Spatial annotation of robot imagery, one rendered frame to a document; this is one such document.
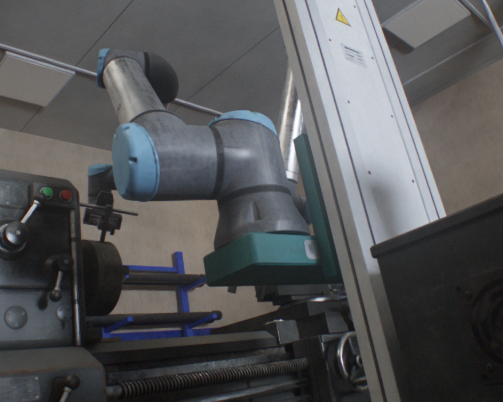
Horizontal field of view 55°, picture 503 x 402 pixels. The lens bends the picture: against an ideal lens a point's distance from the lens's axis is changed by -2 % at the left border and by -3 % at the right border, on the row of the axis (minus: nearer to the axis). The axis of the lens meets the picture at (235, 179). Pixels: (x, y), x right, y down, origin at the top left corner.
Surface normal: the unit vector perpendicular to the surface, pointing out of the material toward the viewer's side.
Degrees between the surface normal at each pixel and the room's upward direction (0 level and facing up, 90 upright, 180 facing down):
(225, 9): 180
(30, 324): 90
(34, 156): 90
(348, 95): 90
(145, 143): 89
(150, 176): 135
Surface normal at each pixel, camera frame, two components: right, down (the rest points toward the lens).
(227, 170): 0.39, 0.18
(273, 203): 0.25, -0.70
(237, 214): -0.54, -0.54
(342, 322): 0.66, -0.39
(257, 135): 0.29, -0.40
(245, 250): -0.79, -0.11
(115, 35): 0.16, 0.91
